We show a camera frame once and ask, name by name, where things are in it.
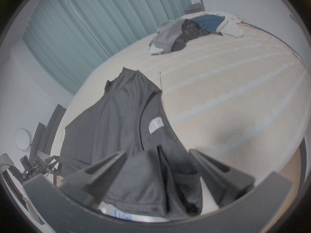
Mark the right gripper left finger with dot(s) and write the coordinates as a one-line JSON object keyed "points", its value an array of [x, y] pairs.
{"points": [[102, 181]]}

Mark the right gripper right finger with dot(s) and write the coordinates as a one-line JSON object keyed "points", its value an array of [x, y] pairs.
{"points": [[213, 178]]}

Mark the black T-shirt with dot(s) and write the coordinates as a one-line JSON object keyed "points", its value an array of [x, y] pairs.
{"points": [[109, 130]]}

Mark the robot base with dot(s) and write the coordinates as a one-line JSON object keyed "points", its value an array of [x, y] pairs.
{"points": [[107, 209]]}

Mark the bed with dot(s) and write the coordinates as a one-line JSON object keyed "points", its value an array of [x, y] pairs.
{"points": [[230, 81]]}

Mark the pile of clothes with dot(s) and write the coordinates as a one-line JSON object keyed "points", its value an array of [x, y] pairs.
{"points": [[170, 35]]}

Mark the black chest of drawers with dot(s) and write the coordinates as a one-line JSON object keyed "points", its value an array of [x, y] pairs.
{"points": [[52, 125]]}

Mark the blue-green curtain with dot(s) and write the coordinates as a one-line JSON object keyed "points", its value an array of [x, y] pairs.
{"points": [[60, 45], [133, 13]]}

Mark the grey bedside table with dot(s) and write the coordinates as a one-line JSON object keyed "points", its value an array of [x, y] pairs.
{"points": [[194, 8]]}

